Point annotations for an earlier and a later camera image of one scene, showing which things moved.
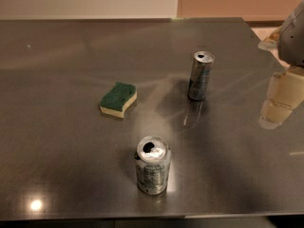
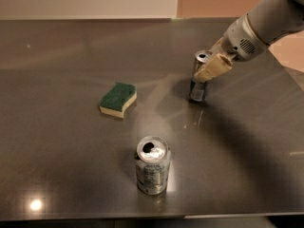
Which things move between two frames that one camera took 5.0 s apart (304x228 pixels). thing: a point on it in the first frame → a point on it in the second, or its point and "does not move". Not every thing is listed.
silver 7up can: x=153 y=164 does not move
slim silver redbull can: x=200 y=75 does not move
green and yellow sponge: x=118 y=98 does not move
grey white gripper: x=294 y=40 → x=241 y=42
